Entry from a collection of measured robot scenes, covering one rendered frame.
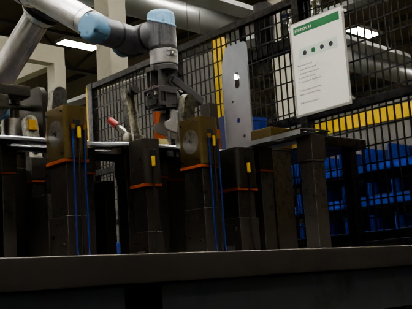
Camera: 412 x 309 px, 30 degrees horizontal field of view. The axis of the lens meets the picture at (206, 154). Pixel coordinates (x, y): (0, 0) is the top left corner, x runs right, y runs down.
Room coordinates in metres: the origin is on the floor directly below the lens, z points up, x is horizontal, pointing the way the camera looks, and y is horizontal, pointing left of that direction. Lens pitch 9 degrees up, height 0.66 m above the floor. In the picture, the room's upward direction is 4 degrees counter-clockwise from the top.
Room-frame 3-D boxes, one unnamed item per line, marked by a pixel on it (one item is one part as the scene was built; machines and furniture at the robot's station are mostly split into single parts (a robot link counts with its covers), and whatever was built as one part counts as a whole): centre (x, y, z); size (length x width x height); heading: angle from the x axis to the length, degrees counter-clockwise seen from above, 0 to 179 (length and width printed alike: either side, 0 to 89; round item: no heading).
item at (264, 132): (2.12, -0.18, 0.88); 0.08 x 0.08 x 0.36; 41
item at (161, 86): (1.98, 0.10, 1.16); 0.09 x 0.08 x 0.12; 131
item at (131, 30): (2.03, 0.19, 1.32); 0.11 x 0.11 x 0.08; 55
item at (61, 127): (1.63, 0.29, 0.87); 0.12 x 0.07 x 0.35; 41
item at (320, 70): (2.33, -0.38, 1.30); 0.23 x 0.02 x 0.31; 41
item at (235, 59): (2.21, -0.10, 1.17); 0.12 x 0.01 x 0.34; 41
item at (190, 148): (1.84, 0.01, 0.87); 0.12 x 0.07 x 0.35; 41
